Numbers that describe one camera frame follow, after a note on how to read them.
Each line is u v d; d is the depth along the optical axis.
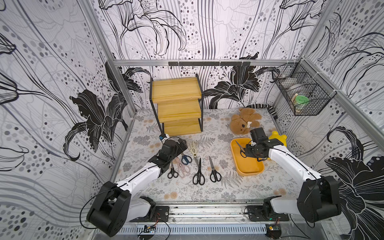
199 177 0.85
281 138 0.94
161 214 0.74
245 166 0.86
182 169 0.89
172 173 0.87
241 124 0.98
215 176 0.86
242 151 0.85
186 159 0.93
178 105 1.02
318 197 0.40
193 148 0.97
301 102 0.77
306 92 0.80
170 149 0.64
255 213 0.72
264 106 1.19
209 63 0.91
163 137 0.77
